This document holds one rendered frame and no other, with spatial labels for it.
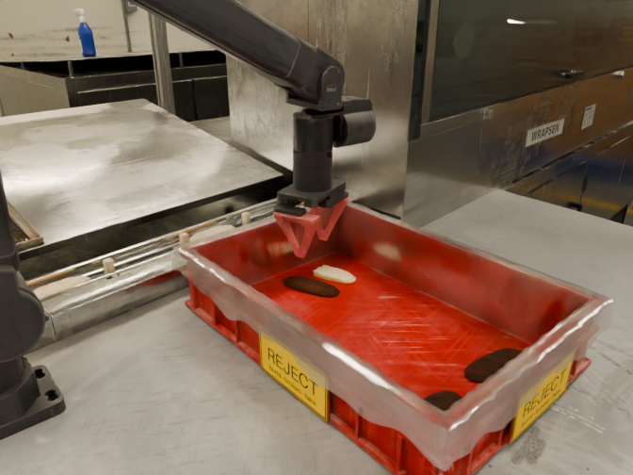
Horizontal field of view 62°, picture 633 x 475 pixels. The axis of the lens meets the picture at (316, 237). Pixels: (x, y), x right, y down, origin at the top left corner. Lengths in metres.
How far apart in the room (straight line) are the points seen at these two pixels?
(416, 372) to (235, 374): 0.22
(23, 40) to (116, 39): 0.73
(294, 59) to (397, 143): 0.37
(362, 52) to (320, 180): 0.35
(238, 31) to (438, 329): 0.47
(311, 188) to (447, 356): 0.29
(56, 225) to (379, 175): 0.59
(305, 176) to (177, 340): 0.29
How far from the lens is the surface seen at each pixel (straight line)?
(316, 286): 0.83
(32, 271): 1.02
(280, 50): 0.67
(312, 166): 0.74
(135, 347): 0.76
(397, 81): 0.98
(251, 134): 1.29
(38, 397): 0.69
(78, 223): 1.00
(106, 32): 4.95
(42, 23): 4.76
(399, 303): 0.81
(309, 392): 0.60
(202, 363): 0.70
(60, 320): 0.79
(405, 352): 0.71
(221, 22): 0.63
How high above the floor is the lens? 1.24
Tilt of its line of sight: 24 degrees down
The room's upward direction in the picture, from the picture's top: straight up
